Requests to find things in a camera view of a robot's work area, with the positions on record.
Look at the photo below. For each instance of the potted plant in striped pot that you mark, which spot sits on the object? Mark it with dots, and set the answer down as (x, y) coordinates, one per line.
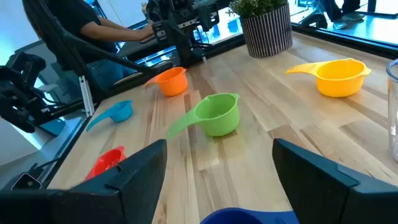
(267, 34)

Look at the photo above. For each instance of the black mechanical device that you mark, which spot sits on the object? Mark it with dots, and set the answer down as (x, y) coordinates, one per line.
(21, 90)

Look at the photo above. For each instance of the black office chair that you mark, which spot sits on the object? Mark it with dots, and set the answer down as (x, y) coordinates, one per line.
(53, 40)

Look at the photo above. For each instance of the green measuring cup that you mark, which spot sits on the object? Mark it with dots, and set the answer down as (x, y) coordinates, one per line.
(217, 119)

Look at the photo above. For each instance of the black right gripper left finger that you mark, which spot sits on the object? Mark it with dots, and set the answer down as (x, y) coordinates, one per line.
(93, 205)

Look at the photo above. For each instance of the yellow measuring cup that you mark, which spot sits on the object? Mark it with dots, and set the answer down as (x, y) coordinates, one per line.
(339, 82)

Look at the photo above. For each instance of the clear plastic basket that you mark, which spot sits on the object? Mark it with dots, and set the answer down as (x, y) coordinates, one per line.
(393, 109)

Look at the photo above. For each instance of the purple measuring cup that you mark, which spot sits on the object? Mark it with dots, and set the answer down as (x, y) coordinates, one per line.
(236, 217)

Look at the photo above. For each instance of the white metal bracket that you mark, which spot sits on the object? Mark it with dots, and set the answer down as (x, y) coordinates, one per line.
(86, 96)

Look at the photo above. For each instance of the orange measuring cup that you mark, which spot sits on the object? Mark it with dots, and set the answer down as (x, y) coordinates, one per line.
(172, 84)

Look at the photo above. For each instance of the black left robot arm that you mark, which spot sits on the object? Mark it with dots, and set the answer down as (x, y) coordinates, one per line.
(186, 53)

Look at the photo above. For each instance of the red measuring cup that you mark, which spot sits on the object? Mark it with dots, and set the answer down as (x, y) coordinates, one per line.
(104, 163)

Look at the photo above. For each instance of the person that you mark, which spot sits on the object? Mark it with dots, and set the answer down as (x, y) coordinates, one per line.
(342, 14)
(71, 15)

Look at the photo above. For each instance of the teal measuring cup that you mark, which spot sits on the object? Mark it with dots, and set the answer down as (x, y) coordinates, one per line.
(121, 112)

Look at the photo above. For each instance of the small black camera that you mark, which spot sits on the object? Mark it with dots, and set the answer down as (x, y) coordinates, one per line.
(26, 183)

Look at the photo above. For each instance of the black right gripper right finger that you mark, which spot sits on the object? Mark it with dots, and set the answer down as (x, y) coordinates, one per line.
(326, 199)

